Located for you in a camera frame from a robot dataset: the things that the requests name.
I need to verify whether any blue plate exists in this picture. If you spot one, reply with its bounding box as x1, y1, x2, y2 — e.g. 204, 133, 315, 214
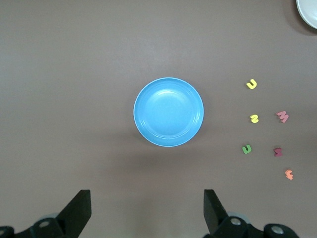
133, 77, 205, 147

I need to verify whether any pink foam letter W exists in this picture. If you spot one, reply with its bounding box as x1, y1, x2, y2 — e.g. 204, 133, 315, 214
275, 111, 290, 123

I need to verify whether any brown table cover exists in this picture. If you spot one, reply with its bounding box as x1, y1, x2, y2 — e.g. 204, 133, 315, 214
0, 0, 317, 238

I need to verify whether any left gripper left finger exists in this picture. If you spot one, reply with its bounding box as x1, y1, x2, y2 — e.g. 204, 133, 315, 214
14, 189, 92, 238

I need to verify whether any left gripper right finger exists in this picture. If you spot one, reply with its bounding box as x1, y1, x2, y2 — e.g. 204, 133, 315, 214
203, 189, 264, 238

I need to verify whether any beige plate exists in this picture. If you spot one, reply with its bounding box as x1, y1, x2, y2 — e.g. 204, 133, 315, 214
296, 0, 317, 29

